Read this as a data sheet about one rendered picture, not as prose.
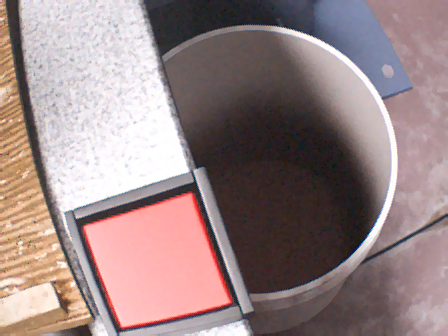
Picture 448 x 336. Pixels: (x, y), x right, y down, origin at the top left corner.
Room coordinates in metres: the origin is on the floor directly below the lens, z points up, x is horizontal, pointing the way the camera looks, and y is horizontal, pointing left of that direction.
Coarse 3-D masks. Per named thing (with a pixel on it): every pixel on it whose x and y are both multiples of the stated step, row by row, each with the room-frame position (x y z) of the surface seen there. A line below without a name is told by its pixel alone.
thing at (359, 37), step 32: (160, 0) 0.78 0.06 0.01; (192, 0) 0.70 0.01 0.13; (224, 0) 0.66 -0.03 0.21; (256, 0) 0.64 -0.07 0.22; (288, 0) 0.65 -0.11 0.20; (320, 0) 0.75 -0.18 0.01; (352, 0) 0.75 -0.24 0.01; (160, 32) 0.69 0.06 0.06; (192, 32) 0.70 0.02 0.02; (320, 32) 0.69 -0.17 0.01; (352, 32) 0.69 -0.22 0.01; (384, 64) 0.63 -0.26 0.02; (384, 96) 0.58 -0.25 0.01
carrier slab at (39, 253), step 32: (0, 0) 0.31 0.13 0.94; (0, 32) 0.29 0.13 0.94; (0, 64) 0.26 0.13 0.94; (0, 96) 0.24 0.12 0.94; (0, 128) 0.22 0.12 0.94; (0, 160) 0.20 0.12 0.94; (32, 160) 0.19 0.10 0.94; (0, 192) 0.18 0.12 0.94; (32, 192) 0.18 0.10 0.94; (0, 224) 0.16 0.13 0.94; (32, 224) 0.16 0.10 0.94; (0, 256) 0.14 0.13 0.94; (32, 256) 0.14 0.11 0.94; (64, 256) 0.14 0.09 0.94; (0, 288) 0.12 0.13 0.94; (64, 288) 0.12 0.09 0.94; (64, 320) 0.10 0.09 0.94
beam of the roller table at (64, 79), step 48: (48, 0) 0.31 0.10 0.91; (96, 0) 0.30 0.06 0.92; (144, 0) 0.29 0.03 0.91; (48, 48) 0.27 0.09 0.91; (96, 48) 0.26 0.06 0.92; (144, 48) 0.26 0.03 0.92; (48, 96) 0.24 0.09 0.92; (96, 96) 0.23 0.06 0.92; (144, 96) 0.23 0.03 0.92; (48, 144) 0.21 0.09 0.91; (96, 144) 0.20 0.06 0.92; (144, 144) 0.20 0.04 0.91; (48, 192) 0.18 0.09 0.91; (96, 192) 0.18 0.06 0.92
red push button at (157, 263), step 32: (192, 192) 0.17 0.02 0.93; (96, 224) 0.16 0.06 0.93; (128, 224) 0.16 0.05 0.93; (160, 224) 0.16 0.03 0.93; (192, 224) 0.15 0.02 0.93; (96, 256) 0.14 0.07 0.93; (128, 256) 0.14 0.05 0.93; (160, 256) 0.14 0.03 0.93; (192, 256) 0.14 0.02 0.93; (128, 288) 0.12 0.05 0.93; (160, 288) 0.12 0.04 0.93; (192, 288) 0.12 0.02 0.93; (224, 288) 0.12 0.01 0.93; (128, 320) 0.11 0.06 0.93; (160, 320) 0.11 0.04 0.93
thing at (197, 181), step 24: (144, 192) 0.17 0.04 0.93; (168, 192) 0.17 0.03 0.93; (72, 216) 0.16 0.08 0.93; (96, 216) 0.16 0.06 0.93; (216, 216) 0.16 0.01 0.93; (72, 240) 0.15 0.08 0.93; (216, 240) 0.15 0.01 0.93; (96, 288) 0.12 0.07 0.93; (240, 288) 0.12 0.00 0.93; (216, 312) 0.11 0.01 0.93; (240, 312) 0.11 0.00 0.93
